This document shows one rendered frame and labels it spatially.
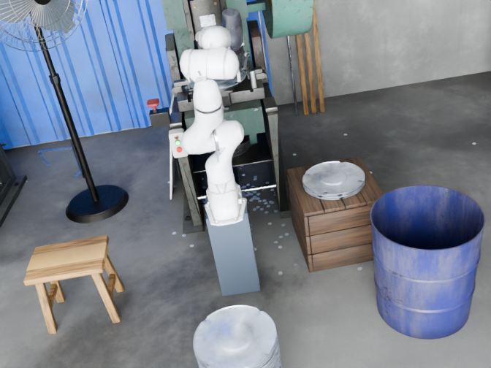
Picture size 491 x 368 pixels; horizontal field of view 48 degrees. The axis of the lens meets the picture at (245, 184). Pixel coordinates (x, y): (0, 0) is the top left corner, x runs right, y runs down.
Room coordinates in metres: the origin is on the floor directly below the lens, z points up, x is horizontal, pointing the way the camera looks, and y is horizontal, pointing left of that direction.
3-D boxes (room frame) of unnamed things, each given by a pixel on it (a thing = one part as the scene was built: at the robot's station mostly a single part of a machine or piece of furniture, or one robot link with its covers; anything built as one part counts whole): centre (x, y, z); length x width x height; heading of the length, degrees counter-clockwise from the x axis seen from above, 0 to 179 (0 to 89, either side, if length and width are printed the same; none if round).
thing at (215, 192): (1.98, 0.10, 0.52); 0.22 x 0.19 x 0.14; 179
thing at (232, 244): (2.03, 0.10, 0.23); 0.18 x 0.18 x 0.45; 89
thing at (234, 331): (1.36, 0.12, 0.35); 0.29 x 0.29 x 0.01
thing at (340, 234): (2.21, -0.41, 0.18); 0.40 x 0.38 x 0.35; 2
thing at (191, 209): (2.93, 0.32, 0.45); 0.92 x 0.12 x 0.90; 0
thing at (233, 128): (2.03, 0.06, 0.71); 0.18 x 0.11 x 0.25; 98
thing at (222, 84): (2.66, 0.05, 0.78); 0.29 x 0.29 x 0.01
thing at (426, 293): (1.69, -0.66, 0.24); 0.42 x 0.42 x 0.48
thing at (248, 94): (2.79, 0.05, 0.68); 0.45 x 0.30 x 0.06; 90
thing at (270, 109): (2.93, -0.22, 0.45); 0.92 x 0.12 x 0.90; 0
